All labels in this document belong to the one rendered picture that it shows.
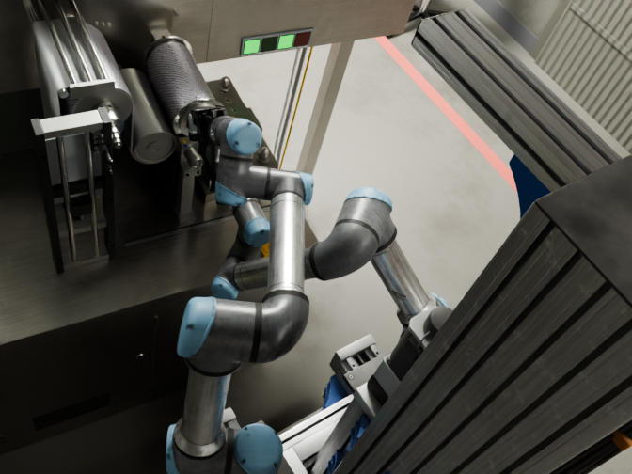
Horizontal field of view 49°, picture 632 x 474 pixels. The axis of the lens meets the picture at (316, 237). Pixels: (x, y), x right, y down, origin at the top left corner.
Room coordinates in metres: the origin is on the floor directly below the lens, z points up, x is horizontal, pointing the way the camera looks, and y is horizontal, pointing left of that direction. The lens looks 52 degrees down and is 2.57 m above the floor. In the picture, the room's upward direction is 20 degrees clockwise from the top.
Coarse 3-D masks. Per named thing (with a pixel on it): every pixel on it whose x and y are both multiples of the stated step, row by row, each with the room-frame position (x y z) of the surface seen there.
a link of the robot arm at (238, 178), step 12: (228, 156) 1.02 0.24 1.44; (228, 168) 1.00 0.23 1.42; (240, 168) 1.01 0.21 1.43; (252, 168) 1.03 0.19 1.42; (264, 168) 1.04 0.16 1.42; (216, 180) 0.99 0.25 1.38; (228, 180) 0.98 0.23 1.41; (240, 180) 0.99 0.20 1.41; (252, 180) 1.00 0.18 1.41; (264, 180) 1.01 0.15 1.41; (216, 192) 0.97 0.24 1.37; (228, 192) 0.97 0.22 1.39; (240, 192) 0.98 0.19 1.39; (252, 192) 0.99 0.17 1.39; (264, 192) 1.00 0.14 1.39; (228, 204) 0.95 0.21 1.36; (240, 204) 0.96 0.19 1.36
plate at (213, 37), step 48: (0, 0) 1.25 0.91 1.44; (48, 0) 1.32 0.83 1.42; (96, 0) 1.40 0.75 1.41; (144, 0) 1.49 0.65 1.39; (192, 0) 1.58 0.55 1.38; (240, 0) 1.68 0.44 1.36; (288, 0) 1.79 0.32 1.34; (336, 0) 1.91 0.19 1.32; (384, 0) 2.03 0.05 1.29; (0, 48) 1.23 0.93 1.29; (144, 48) 1.49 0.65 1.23; (192, 48) 1.59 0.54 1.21; (240, 48) 1.70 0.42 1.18
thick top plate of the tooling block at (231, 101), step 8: (216, 80) 1.69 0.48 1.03; (216, 88) 1.65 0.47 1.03; (232, 88) 1.67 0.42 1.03; (216, 96) 1.62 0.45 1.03; (224, 96) 1.63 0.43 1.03; (232, 96) 1.64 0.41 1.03; (224, 104) 1.59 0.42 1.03; (232, 104) 1.60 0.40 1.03; (240, 104) 1.62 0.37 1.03; (232, 112) 1.58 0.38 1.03; (240, 112) 1.58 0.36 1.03; (248, 112) 1.60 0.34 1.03; (264, 144) 1.49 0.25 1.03; (256, 152) 1.44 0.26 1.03; (256, 160) 1.41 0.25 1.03; (272, 160) 1.43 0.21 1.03
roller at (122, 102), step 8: (88, 24) 1.32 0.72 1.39; (96, 96) 1.10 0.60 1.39; (104, 96) 1.12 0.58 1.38; (112, 96) 1.13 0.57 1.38; (120, 96) 1.14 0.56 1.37; (128, 96) 1.16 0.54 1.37; (80, 104) 1.08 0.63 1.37; (88, 104) 1.09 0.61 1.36; (120, 104) 1.14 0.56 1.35; (128, 104) 1.16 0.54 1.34; (80, 112) 1.08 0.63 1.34; (120, 112) 1.14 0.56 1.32; (128, 112) 1.16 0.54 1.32
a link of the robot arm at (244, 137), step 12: (228, 120) 1.09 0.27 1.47; (240, 120) 1.07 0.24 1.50; (216, 132) 1.08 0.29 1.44; (228, 132) 1.05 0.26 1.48; (240, 132) 1.04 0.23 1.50; (252, 132) 1.06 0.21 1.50; (228, 144) 1.03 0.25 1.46; (240, 144) 1.02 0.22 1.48; (252, 144) 1.04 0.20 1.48; (240, 156) 1.02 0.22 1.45; (252, 156) 1.05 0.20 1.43
